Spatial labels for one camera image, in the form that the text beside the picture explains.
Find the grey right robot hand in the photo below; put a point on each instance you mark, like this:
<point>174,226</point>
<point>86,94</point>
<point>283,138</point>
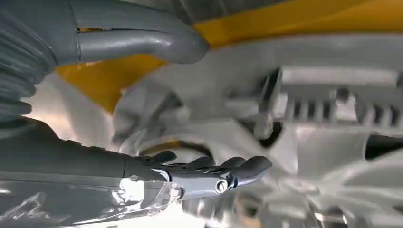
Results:
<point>94,170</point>

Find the clear plastic film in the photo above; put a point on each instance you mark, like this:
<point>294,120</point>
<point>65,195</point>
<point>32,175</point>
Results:
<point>138,198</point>

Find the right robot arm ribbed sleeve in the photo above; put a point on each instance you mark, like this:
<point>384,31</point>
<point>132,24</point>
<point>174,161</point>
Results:
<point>22,63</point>

